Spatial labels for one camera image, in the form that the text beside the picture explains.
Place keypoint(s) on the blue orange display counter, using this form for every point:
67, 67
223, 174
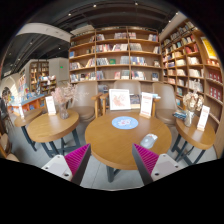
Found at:
30, 104

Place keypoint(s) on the beige armchair middle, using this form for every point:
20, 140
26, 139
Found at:
134, 88

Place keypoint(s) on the white red sign centre table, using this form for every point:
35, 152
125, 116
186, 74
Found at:
146, 104

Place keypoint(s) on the round wooden left table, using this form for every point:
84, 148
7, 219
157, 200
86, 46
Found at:
49, 130

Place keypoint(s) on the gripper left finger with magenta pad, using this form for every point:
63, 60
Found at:
72, 166

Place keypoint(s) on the beige armchair left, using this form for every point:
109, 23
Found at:
87, 101

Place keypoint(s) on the white sign right table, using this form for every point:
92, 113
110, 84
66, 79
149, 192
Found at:
203, 118

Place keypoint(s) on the small wooden far-left table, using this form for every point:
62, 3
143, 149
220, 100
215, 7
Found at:
22, 122

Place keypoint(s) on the large wooden back bookshelf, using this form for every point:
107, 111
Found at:
112, 53

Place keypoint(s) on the wooden right side bookshelf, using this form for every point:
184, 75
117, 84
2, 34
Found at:
189, 57

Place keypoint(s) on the round blue mouse pad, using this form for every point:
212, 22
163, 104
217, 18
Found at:
124, 122

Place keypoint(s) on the white sign left table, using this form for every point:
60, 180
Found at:
50, 105

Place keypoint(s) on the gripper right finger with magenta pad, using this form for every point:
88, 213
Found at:
152, 166

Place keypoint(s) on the beige armchair right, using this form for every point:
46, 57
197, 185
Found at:
166, 106

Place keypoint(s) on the beige armchair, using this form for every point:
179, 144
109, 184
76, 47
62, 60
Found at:
134, 88
166, 106
87, 101

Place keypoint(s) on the vase with dried flowers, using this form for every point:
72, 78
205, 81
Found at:
193, 102

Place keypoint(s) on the round wooden right table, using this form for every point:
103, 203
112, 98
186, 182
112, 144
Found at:
190, 137

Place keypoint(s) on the glass vase pink flowers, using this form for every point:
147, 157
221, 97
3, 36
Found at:
62, 95

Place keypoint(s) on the framed floral picture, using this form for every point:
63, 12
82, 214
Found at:
119, 99

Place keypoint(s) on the grey computer mouse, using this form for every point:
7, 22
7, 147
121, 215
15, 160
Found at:
148, 141

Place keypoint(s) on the distant wooden bookshelf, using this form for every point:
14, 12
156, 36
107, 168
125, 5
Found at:
41, 82

